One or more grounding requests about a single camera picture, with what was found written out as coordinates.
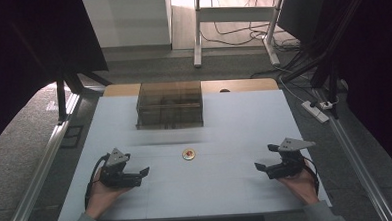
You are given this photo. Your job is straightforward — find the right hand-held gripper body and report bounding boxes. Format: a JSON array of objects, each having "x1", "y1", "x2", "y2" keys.
[{"x1": 264, "y1": 135, "x2": 318, "y2": 180}]

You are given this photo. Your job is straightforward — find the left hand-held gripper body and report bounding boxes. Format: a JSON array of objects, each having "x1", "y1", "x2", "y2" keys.
[{"x1": 98, "y1": 146, "x2": 143, "y2": 190}]

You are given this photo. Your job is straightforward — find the clear brown drawer box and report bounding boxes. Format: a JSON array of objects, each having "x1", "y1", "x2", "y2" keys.
[{"x1": 134, "y1": 79, "x2": 205, "y2": 131}]

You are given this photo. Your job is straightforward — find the person's left hand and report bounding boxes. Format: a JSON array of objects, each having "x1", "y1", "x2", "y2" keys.
[{"x1": 82, "y1": 165, "x2": 134, "y2": 220}]

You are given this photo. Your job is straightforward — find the person's right hand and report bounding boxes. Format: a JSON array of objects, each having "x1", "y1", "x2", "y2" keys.
[{"x1": 276, "y1": 164, "x2": 321, "y2": 208}]

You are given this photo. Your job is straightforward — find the white power strip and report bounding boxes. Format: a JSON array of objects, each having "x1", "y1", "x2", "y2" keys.
[{"x1": 301, "y1": 99, "x2": 331, "y2": 125}]

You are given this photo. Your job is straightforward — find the dark floor plate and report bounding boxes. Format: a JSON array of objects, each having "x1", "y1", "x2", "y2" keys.
[{"x1": 59, "y1": 123, "x2": 86, "y2": 150}]

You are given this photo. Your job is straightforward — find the wooden table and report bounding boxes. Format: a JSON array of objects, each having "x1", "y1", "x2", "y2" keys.
[{"x1": 102, "y1": 76, "x2": 280, "y2": 100}]

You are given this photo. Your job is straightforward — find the black metal stand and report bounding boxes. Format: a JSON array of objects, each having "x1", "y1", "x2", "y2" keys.
[
  {"x1": 278, "y1": 0, "x2": 369, "y2": 123},
  {"x1": 54, "y1": 70, "x2": 116, "y2": 127}
]

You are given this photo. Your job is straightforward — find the black curtain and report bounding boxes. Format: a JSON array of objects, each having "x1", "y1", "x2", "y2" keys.
[
  {"x1": 312, "y1": 0, "x2": 392, "y2": 187},
  {"x1": 0, "y1": 0, "x2": 114, "y2": 154}
]

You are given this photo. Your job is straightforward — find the white cabinet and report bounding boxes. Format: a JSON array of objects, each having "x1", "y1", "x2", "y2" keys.
[{"x1": 81, "y1": 0, "x2": 174, "y2": 50}]

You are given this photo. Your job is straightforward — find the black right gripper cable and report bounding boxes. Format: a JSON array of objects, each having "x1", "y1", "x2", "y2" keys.
[{"x1": 302, "y1": 155, "x2": 322, "y2": 197}]

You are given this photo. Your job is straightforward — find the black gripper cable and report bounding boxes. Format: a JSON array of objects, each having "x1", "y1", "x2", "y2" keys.
[
  {"x1": 302, "y1": 155, "x2": 322, "y2": 197},
  {"x1": 82, "y1": 153, "x2": 113, "y2": 210}
]

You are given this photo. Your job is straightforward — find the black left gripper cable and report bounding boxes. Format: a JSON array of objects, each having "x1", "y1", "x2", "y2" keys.
[{"x1": 82, "y1": 153, "x2": 113, "y2": 210}]

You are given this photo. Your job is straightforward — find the white floor cable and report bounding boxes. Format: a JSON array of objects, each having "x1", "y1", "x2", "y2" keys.
[{"x1": 277, "y1": 75, "x2": 307, "y2": 105}]

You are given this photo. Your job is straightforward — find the aluminium rail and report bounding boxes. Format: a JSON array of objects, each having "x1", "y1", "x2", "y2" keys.
[
  {"x1": 0, "y1": 91, "x2": 89, "y2": 221},
  {"x1": 316, "y1": 86, "x2": 392, "y2": 221}
]

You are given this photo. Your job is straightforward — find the black floor cables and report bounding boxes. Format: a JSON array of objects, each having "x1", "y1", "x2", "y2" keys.
[{"x1": 198, "y1": 0, "x2": 304, "y2": 57}]

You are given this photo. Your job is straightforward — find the white desk frame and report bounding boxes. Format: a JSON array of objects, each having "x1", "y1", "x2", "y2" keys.
[{"x1": 190, "y1": 0, "x2": 290, "y2": 71}]

